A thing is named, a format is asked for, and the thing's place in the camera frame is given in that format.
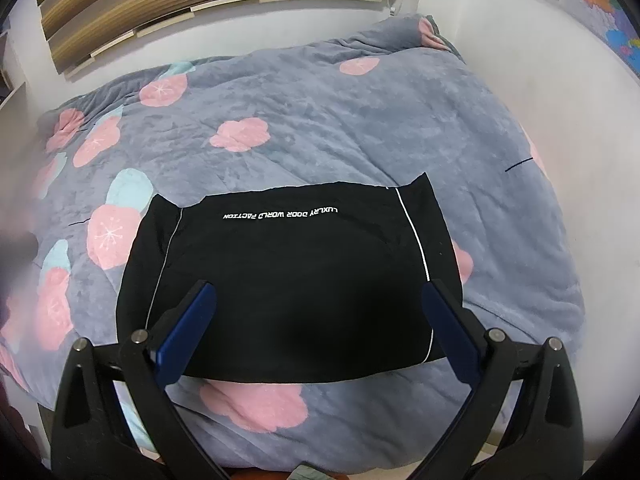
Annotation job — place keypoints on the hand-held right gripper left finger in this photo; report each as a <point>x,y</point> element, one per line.
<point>186,331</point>

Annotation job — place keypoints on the grey floral blanket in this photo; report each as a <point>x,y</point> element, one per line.
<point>325,125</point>

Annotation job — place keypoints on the black hooded jacket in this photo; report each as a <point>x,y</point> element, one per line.
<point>300,280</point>

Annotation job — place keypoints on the white shelf unit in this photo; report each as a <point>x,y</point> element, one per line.
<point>9,75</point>

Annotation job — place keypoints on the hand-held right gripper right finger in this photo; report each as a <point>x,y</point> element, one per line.
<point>450,332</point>

